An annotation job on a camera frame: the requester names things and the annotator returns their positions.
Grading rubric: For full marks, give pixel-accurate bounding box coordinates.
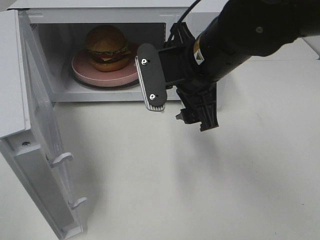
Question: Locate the toy burger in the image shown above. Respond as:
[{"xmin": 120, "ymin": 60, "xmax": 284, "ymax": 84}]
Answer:
[{"xmin": 84, "ymin": 25, "xmax": 132, "ymax": 72}]

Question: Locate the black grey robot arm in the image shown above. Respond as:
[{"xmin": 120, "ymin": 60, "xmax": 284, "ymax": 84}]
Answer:
[{"xmin": 159, "ymin": 0, "xmax": 320, "ymax": 131}]

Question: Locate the white microwave oven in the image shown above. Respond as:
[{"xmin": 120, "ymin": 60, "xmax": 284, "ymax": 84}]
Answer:
[{"xmin": 6, "ymin": 0, "xmax": 251, "ymax": 111}]

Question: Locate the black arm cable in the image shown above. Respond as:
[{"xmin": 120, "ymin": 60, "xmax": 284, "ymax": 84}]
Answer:
[{"xmin": 166, "ymin": 0, "xmax": 202, "ymax": 43}]

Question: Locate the pink round plate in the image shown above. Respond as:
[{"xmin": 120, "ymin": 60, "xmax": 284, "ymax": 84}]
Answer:
[{"xmin": 71, "ymin": 42, "xmax": 140, "ymax": 88}]

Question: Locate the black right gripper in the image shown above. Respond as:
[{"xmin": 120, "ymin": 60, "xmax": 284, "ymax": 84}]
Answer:
[{"xmin": 163, "ymin": 22, "xmax": 225, "ymax": 132}]

